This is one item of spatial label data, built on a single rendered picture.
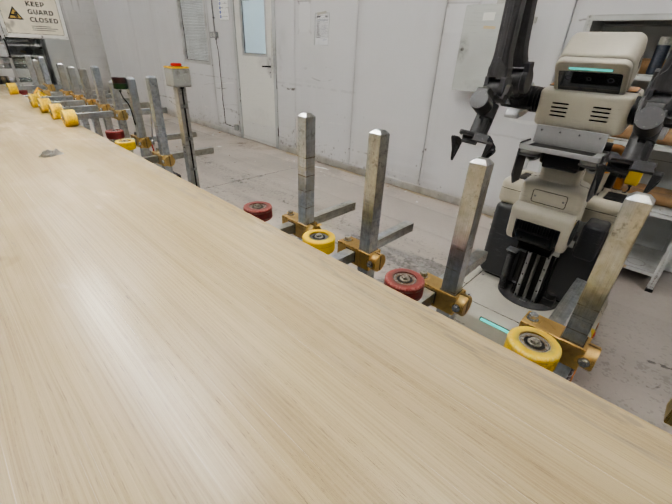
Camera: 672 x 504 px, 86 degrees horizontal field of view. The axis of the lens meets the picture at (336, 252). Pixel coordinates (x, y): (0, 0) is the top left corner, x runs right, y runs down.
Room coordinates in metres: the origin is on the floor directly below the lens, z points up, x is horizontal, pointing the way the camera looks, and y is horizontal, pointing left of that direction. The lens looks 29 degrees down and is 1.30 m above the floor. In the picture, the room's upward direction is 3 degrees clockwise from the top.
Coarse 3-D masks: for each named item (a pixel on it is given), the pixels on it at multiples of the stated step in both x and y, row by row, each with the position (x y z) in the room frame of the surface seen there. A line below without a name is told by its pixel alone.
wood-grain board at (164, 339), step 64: (0, 128) 1.77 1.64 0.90; (64, 128) 1.84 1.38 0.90; (0, 192) 0.97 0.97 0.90; (64, 192) 0.99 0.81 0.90; (128, 192) 1.02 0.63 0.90; (192, 192) 1.05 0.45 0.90; (0, 256) 0.63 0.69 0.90; (64, 256) 0.64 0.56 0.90; (128, 256) 0.65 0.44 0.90; (192, 256) 0.67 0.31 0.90; (256, 256) 0.68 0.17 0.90; (320, 256) 0.69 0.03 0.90; (0, 320) 0.44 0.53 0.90; (64, 320) 0.45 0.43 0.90; (128, 320) 0.45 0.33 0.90; (192, 320) 0.46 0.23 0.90; (256, 320) 0.47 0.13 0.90; (320, 320) 0.48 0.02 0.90; (384, 320) 0.49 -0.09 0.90; (448, 320) 0.49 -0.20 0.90; (0, 384) 0.32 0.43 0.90; (64, 384) 0.32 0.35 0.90; (128, 384) 0.33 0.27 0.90; (192, 384) 0.33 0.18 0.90; (256, 384) 0.34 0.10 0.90; (320, 384) 0.34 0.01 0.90; (384, 384) 0.35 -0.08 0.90; (448, 384) 0.35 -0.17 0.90; (512, 384) 0.36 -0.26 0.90; (0, 448) 0.23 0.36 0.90; (64, 448) 0.24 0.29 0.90; (128, 448) 0.24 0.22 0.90; (192, 448) 0.25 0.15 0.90; (256, 448) 0.25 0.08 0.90; (320, 448) 0.25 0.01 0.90; (384, 448) 0.26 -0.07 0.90; (448, 448) 0.26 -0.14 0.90; (512, 448) 0.26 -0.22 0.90; (576, 448) 0.27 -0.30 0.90; (640, 448) 0.27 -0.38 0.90
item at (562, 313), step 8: (576, 280) 0.75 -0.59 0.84; (584, 280) 0.75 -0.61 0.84; (576, 288) 0.71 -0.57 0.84; (568, 296) 0.68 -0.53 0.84; (576, 296) 0.68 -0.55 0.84; (560, 304) 0.64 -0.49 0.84; (568, 304) 0.65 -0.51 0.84; (552, 312) 0.61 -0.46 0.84; (560, 312) 0.62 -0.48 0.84; (568, 312) 0.62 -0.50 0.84; (552, 320) 0.59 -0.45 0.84; (560, 320) 0.59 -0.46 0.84; (568, 320) 0.62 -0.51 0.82
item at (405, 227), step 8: (400, 224) 1.06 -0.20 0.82; (408, 224) 1.06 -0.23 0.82; (384, 232) 0.99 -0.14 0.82; (392, 232) 1.00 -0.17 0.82; (400, 232) 1.02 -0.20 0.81; (408, 232) 1.06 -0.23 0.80; (384, 240) 0.96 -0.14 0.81; (392, 240) 1.00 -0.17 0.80; (336, 256) 0.83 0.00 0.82; (344, 256) 0.84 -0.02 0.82; (352, 256) 0.86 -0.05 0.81
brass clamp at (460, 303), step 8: (432, 280) 0.73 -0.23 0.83; (440, 280) 0.73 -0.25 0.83; (432, 288) 0.70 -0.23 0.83; (440, 288) 0.70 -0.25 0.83; (440, 296) 0.68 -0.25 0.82; (448, 296) 0.67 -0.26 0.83; (456, 296) 0.67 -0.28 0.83; (464, 296) 0.67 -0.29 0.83; (432, 304) 0.69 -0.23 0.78; (440, 304) 0.68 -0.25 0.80; (448, 304) 0.67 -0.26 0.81; (456, 304) 0.66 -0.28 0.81; (464, 304) 0.65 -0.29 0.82; (448, 312) 0.67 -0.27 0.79; (456, 312) 0.66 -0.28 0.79; (464, 312) 0.66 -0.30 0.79
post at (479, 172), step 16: (480, 160) 0.69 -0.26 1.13; (480, 176) 0.68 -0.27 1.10; (464, 192) 0.69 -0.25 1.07; (480, 192) 0.67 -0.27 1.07; (464, 208) 0.69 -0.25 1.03; (480, 208) 0.69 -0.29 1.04; (464, 224) 0.68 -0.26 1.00; (464, 240) 0.68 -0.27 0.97; (448, 256) 0.69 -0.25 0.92; (464, 256) 0.67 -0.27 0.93; (448, 272) 0.69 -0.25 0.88; (464, 272) 0.69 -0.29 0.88; (448, 288) 0.68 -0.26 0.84
